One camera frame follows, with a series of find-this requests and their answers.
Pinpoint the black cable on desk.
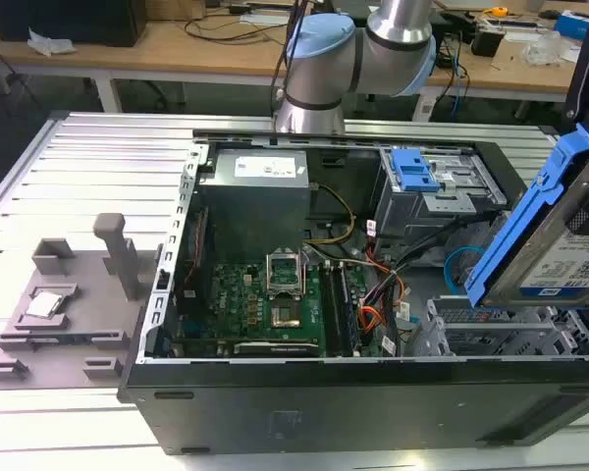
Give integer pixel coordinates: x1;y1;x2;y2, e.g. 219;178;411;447
184;8;295;46

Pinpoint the black box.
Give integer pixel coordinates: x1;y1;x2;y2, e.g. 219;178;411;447
0;0;147;48

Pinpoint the blue cardboard box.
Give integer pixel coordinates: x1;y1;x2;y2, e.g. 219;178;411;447
553;9;589;41

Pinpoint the metal socket cover frame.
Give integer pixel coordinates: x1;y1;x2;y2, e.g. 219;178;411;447
265;248;309;300

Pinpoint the clear plastic bag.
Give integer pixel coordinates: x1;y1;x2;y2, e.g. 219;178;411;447
26;27;78;56

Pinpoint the black open PC case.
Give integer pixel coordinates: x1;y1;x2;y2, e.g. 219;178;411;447
116;128;589;456

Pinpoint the metal disk bay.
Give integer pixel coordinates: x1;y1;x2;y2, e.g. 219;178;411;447
423;296;589;358

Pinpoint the clear plastic packaging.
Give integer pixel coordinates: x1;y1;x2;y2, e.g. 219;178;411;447
521;32;579;66

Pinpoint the blue plastic drive latch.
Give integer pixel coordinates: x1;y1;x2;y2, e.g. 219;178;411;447
389;146;441;193

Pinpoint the black RAM stick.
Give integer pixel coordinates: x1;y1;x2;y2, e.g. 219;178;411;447
335;261;363;357

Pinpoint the metal drive cage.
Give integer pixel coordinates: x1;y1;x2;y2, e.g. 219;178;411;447
375;145;509;239

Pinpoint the blue disk wire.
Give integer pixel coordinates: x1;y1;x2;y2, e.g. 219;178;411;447
443;243;483;296

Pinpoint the orange multicolour disk wire bundle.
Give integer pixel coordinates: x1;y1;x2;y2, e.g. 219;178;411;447
356;254;409;355

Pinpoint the wooden desk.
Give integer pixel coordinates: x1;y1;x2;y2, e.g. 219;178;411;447
0;0;589;103

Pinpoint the grey power supply unit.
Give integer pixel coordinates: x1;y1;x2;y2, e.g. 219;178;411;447
197;148;311;246

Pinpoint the grey parts rack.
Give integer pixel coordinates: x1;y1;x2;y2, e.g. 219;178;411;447
0;212;166;393

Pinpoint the blue hanging cable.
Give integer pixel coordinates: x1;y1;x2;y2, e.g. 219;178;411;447
450;38;470;119

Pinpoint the green motherboard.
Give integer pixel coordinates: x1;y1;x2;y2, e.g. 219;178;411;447
175;244;365;359

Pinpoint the hard disk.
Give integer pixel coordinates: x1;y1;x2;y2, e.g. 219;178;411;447
462;122;589;311

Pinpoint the silver CPU chip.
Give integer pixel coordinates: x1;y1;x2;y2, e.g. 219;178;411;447
24;289;64;318

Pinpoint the yellow black power wire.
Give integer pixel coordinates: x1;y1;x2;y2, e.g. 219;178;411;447
305;183;357;245

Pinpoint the CPU socket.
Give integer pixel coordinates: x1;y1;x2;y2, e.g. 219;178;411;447
269;301;301;330

